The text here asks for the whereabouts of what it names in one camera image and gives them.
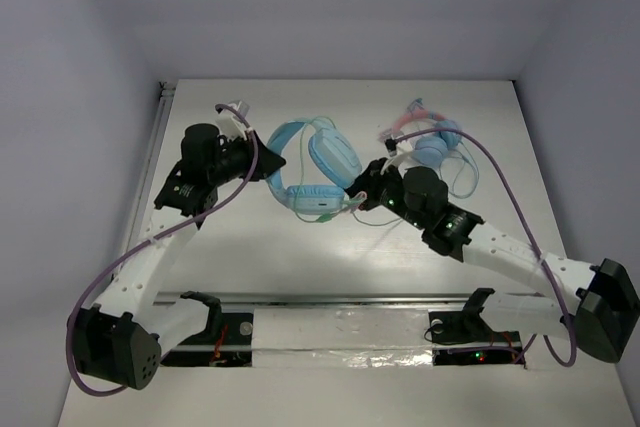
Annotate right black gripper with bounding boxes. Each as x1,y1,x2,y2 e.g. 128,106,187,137
339,157,428,231

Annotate green headphone cable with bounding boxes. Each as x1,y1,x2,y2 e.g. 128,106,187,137
297,115,401,228

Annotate light blue headphones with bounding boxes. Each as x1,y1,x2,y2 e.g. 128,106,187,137
267,116,363,223

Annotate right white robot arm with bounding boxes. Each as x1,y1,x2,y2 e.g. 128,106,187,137
346,158,639,363

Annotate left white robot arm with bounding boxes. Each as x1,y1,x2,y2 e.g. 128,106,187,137
66,124,286,397

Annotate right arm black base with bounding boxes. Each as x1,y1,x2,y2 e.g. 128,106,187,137
423,288,526,367

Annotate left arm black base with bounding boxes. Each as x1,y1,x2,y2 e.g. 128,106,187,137
161,291,254,368

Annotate pink blue cat-ear headphones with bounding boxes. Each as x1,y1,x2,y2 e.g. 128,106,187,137
377,98,481,199

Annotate silver tape strip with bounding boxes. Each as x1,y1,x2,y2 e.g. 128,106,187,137
251,306,433,369

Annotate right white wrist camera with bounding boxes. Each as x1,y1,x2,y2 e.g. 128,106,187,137
381,137,412,173

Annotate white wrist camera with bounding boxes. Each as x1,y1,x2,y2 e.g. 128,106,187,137
214,101,249,140
381,137,412,173

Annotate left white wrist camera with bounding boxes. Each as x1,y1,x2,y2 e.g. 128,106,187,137
214,101,249,140

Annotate aluminium left side rail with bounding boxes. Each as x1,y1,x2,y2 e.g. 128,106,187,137
120,81,177,253

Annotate aluminium rail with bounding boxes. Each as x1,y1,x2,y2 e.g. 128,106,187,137
120,81,177,253
149,290,544,309

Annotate aluminium front rail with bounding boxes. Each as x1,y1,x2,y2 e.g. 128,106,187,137
149,290,544,309

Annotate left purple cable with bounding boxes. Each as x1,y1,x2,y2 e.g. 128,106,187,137
67,104,260,396

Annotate purple cable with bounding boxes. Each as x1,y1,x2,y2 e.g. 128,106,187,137
67,104,260,396
392,129,579,367

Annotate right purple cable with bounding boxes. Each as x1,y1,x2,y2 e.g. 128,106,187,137
392,129,579,367

